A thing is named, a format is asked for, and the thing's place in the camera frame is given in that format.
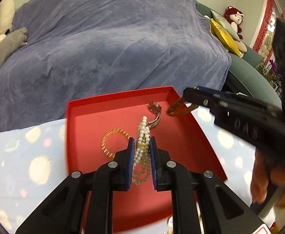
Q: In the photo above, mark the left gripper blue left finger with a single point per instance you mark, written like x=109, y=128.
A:
x=130, y=152

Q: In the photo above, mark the green sofa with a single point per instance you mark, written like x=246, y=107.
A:
x=243, y=77

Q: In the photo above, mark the grey plush animal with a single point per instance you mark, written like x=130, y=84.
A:
x=11, y=43

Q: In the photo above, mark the potted flower plant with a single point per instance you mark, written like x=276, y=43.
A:
x=270, y=72

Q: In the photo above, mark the silver blue-dial wristwatch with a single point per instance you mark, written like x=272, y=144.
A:
x=156, y=109

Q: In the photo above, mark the beige plush toy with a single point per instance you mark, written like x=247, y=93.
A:
x=241, y=46

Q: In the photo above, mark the red cardboard box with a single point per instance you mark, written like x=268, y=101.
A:
x=88, y=119

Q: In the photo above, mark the red monkey plush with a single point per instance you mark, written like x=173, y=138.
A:
x=235, y=17

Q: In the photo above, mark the person's right hand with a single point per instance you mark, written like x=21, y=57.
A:
x=261, y=177

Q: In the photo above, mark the grey silver cushion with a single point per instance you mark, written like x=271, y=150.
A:
x=232, y=29

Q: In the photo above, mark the red paper garland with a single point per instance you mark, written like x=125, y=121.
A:
x=263, y=27

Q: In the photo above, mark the gold wristwatch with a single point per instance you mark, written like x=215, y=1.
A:
x=179, y=108

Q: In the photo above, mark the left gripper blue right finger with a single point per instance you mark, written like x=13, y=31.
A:
x=153, y=162

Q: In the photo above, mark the cream plush llama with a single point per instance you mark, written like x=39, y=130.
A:
x=7, y=11

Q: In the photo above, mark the gold chain-link bangle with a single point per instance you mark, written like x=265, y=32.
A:
x=113, y=140

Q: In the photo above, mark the blue-grey sofa blanket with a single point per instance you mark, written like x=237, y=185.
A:
x=81, y=48

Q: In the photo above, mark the gold shiny cushion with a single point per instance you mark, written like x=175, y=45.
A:
x=225, y=38

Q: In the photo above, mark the blue planet-print tablecloth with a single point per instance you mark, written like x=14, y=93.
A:
x=32, y=164

